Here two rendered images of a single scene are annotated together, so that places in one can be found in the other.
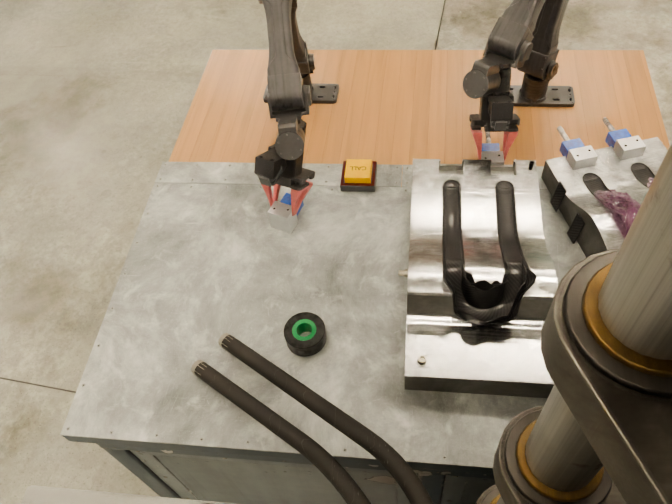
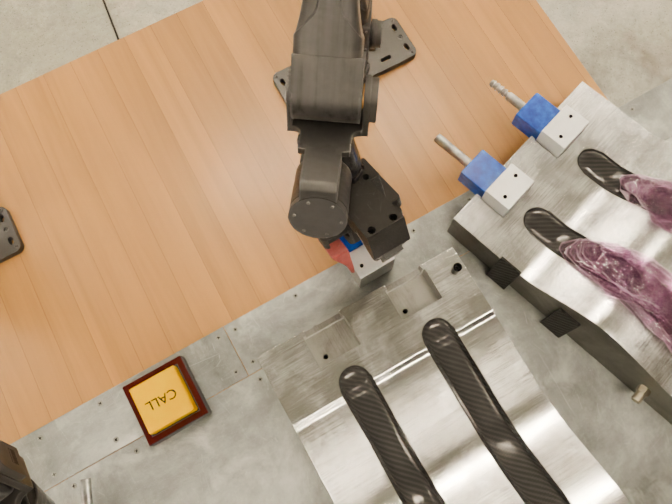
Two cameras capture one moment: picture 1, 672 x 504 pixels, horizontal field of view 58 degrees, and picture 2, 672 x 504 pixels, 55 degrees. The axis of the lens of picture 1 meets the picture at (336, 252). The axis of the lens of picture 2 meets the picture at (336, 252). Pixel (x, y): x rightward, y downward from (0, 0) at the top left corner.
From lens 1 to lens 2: 0.87 m
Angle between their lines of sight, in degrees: 27
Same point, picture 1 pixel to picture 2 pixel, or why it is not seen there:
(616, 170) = (563, 183)
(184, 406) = not seen: outside the picture
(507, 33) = (326, 85)
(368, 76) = (46, 155)
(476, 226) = (439, 442)
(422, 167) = (284, 368)
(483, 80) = (333, 210)
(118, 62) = not seen: outside the picture
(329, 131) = (52, 321)
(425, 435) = not seen: outside the picture
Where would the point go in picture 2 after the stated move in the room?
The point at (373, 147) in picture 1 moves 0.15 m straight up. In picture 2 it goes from (151, 315) to (111, 292)
